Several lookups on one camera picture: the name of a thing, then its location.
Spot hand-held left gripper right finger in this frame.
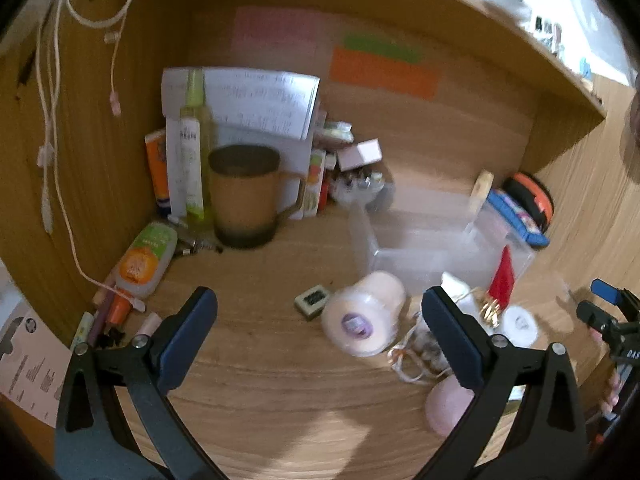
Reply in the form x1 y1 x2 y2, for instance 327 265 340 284
421 286 590 480

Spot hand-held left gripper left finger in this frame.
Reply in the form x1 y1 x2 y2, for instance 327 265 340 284
54 286 223 480

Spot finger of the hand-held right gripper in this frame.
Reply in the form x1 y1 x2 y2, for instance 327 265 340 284
576 300 626 341
590 278 640 311

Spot pink round dome object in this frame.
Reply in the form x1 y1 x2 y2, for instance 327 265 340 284
425 375 476 437

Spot large clear plastic box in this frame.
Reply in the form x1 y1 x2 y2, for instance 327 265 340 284
348 185 537 295

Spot wooden desktop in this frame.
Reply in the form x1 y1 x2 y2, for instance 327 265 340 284
90 160 640 480

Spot small clear plastic bag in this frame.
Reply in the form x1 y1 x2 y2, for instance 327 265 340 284
407 325 453 376

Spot white paper tag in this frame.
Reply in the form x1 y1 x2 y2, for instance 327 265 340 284
440 272 481 311

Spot pale pink lipstick tube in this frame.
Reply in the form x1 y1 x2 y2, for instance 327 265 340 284
135 312 162 341

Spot small white round container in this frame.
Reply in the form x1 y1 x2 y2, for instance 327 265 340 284
500 305 539 346

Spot red tassel ornament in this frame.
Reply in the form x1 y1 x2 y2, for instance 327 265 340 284
480 245 517 328

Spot small metal clips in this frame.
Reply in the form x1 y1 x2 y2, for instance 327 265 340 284
172 232 224 258

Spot orange marker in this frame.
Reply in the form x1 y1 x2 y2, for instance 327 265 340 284
106 294 132 326

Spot green orange sanitiser bottle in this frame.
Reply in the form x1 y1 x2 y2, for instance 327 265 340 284
111 221 179 298

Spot black binder clips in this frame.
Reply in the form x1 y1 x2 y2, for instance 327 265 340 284
95 329 128 350

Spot white tape roll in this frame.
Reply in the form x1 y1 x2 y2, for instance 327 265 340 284
320 270 407 358

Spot purple pen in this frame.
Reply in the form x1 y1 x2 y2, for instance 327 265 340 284
89 287 118 346

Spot blue box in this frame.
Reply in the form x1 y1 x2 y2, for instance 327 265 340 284
486 189 551 250

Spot small square black white block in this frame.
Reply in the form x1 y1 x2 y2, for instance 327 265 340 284
294 285 328 320

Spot orange black round case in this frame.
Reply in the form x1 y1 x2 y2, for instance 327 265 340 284
502 172 555 233

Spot brown mug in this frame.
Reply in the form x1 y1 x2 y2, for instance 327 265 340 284
207 144 307 250

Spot cream tube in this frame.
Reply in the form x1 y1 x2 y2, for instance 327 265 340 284
470 170 496 211

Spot orange box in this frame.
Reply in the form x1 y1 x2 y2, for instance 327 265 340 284
145 128 173 213

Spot green spray bottle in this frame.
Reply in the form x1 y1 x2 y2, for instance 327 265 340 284
167 67 215 233

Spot white printed leaflet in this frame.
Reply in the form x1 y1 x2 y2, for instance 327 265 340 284
0 280 73 428

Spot fruit print box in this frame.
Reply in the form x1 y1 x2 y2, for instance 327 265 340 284
302 150 328 218

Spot small white pink box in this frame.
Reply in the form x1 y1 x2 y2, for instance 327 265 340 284
337 139 383 171

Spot white handwritten notebook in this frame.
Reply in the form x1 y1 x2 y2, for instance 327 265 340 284
161 66 321 142

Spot orange sticky note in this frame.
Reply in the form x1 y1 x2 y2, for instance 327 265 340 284
330 46 441 101

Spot green sticky note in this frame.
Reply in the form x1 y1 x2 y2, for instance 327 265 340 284
342 34 423 63

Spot pink sticky note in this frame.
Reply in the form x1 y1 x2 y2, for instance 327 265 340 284
232 7 326 68

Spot white orange cord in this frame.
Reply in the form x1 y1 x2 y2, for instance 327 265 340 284
387 317 451 386

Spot long white charging cable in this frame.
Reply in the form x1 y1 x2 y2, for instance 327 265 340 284
35 0 148 311

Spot looped white cable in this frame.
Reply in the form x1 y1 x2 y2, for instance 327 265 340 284
62 0 151 118

